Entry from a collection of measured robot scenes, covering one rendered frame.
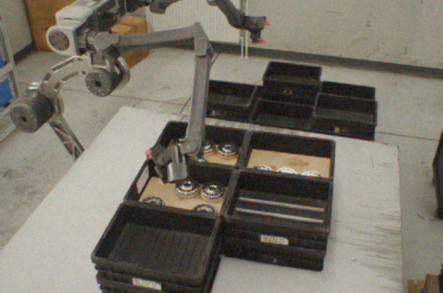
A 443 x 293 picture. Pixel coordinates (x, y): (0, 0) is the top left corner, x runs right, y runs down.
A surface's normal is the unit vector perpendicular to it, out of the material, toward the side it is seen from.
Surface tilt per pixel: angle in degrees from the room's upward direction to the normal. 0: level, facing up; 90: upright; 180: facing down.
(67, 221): 0
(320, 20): 90
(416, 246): 0
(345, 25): 90
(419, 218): 0
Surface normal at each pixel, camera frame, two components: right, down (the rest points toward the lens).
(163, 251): 0.00, -0.83
